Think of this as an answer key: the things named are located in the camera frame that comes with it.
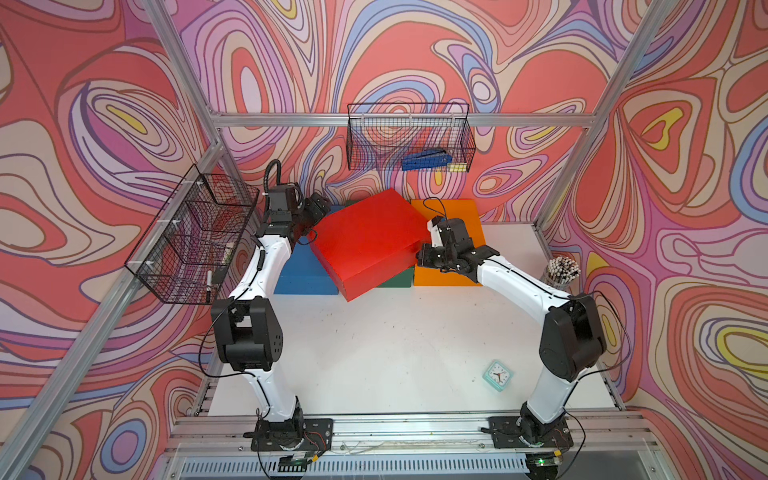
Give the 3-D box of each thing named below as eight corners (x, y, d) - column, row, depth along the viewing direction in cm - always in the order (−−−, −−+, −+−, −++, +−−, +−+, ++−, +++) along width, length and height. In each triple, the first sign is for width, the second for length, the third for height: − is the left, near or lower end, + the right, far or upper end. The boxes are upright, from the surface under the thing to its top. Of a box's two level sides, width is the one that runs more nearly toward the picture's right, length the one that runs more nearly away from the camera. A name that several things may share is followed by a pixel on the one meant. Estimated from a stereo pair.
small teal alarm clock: (480, 377, 84) (482, 375, 82) (491, 360, 87) (493, 357, 85) (500, 393, 81) (503, 391, 79) (511, 375, 84) (514, 373, 83)
